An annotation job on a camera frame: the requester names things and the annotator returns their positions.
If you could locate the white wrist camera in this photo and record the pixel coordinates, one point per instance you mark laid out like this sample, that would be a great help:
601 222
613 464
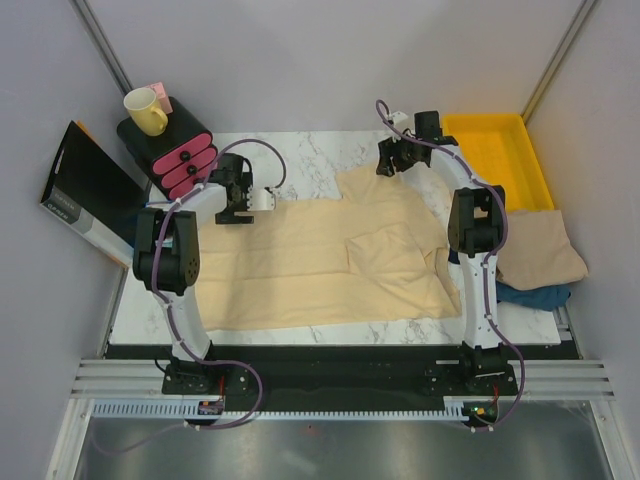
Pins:
399 120
261 199

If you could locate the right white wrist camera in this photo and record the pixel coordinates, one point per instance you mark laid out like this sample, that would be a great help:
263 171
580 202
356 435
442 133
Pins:
399 120

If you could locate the right corner aluminium post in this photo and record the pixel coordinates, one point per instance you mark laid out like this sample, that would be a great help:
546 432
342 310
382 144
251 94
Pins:
560 54

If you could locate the white cable duct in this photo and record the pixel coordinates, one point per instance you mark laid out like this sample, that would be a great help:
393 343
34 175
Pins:
179 408
502 404

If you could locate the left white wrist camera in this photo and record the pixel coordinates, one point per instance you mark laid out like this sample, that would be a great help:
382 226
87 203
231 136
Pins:
261 199

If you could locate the blue picture book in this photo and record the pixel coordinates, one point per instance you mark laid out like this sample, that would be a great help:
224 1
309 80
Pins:
167 240

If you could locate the left corner aluminium post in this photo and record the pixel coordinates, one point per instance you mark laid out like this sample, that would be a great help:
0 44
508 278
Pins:
92 26

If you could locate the black cardboard box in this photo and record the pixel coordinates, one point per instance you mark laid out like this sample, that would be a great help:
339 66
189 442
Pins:
93 195

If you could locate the folded navy t shirt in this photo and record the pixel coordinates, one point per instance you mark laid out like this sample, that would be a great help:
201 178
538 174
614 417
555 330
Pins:
453 257

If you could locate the corner aluminium post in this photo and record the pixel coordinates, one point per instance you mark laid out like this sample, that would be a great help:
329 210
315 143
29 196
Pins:
560 54
92 26

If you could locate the yellow ceramic mug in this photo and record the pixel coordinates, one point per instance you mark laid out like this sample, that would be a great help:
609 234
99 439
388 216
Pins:
145 110

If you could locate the right white cable duct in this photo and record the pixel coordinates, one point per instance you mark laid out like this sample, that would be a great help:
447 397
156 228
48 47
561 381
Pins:
502 404

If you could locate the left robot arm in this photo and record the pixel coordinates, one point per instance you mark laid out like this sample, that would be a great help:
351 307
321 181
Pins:
167 252

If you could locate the yellow plastic bin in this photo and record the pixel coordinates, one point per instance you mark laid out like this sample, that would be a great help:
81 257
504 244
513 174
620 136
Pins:
499 149

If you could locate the left white cable duct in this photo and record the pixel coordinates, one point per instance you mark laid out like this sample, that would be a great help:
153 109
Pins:
179 408

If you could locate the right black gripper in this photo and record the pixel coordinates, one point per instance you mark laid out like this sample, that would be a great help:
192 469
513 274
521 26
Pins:
387 149

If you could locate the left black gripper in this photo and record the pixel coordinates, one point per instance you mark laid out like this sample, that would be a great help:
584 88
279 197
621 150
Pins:
228 216

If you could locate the black pink drawer unit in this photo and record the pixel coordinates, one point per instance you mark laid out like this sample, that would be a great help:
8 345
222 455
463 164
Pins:
178 158

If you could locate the aluminium frame rail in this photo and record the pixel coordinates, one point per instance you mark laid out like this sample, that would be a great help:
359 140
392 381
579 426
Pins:
544 380

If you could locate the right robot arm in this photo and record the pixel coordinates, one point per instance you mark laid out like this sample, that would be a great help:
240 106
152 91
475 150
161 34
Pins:
476 230

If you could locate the folded blue t shirt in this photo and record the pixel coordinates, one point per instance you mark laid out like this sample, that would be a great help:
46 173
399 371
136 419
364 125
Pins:
546 298

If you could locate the cream yellow t shirt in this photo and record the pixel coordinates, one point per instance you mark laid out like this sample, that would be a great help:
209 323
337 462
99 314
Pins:
377 253

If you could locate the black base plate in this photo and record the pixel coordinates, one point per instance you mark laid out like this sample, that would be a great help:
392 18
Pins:
340 379

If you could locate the folded beige t shirt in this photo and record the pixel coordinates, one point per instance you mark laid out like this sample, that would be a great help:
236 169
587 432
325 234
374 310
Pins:
538 252

